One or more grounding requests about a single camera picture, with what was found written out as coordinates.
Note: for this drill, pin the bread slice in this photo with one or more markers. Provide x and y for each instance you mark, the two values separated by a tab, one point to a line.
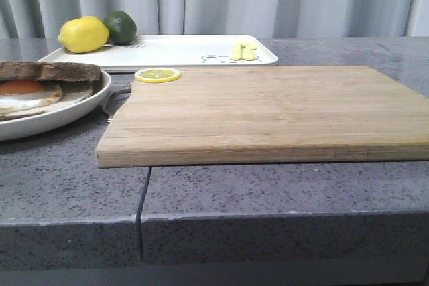
72	92
50	71

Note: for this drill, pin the green lime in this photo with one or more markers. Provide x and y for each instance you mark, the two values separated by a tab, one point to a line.
122	28

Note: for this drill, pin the white round plate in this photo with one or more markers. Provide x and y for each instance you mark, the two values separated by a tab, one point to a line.
33	125

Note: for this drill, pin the yellow lemon slice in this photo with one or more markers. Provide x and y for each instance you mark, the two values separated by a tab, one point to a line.
157	75

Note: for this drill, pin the fried egg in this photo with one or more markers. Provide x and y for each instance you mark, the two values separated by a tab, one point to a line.
21	95

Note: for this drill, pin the metal cutting board handle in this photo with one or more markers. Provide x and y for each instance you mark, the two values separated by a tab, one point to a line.
108	106

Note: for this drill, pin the yellow plastic fork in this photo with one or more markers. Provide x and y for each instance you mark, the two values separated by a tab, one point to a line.
236	52

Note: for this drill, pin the white rectangular tray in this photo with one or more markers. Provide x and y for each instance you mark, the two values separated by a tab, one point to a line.
167	51

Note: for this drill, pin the front yellow lemon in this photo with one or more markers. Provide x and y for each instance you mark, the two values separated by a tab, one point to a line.
85	34

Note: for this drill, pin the wooden cutting board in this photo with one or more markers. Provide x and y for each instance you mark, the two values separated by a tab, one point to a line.
267	114

